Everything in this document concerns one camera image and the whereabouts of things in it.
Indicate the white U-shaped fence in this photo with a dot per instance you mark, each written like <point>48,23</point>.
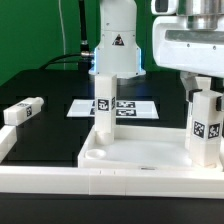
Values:
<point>102,181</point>

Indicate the white desk top tray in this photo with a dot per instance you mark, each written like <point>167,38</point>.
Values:
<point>142,148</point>

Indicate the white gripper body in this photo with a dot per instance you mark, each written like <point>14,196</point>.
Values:
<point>177,47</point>

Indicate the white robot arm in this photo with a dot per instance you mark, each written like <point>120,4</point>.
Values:
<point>117,53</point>

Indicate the white marker base plate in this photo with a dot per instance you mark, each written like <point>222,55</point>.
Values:
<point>124,109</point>

